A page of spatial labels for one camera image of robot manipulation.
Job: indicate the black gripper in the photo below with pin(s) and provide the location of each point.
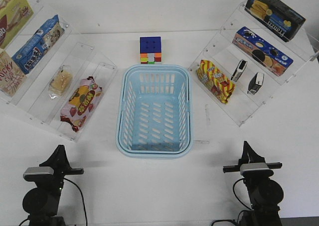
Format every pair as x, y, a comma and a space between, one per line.
250, 156
58, 161

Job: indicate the black white tissue pack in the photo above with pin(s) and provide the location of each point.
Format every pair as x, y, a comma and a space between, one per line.
239, 70
256, 83

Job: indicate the bread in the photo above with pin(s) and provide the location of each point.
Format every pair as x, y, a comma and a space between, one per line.
61, 82

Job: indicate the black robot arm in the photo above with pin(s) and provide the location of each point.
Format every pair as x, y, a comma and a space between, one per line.
264, 193
42, 202

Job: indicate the light blue plastic basket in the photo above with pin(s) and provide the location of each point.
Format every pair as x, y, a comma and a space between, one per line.
155, 117

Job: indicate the pink strawberry snack bag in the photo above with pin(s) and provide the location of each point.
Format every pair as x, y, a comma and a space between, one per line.
81, 104

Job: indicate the red yellow fries snack bag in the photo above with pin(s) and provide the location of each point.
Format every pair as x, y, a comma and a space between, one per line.
215, 81

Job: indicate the clear acrylic shelf left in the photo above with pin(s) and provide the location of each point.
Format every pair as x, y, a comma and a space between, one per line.
71, 49

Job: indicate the clear acrylic shelf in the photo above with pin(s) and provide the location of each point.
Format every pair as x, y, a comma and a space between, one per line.
71, 49
226, 56

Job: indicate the clear acrylic shelf right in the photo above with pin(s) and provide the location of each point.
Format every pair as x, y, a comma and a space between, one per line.
226, 56

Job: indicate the Pocky snack box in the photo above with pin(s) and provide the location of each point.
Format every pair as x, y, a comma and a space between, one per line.
11, 76

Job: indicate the blue sandwich cookie box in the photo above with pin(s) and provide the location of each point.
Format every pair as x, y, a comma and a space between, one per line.
262, 51

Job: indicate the blue cookie bag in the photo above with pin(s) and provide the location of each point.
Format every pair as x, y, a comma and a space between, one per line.
28, 56

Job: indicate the black Pizza cracker box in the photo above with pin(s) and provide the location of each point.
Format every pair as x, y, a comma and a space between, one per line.
278, 17

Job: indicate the multicoloured puzzle cube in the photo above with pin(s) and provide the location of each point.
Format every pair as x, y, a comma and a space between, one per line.
150, 50

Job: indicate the yellow green snack box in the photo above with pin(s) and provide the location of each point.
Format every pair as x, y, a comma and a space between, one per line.
14, 14

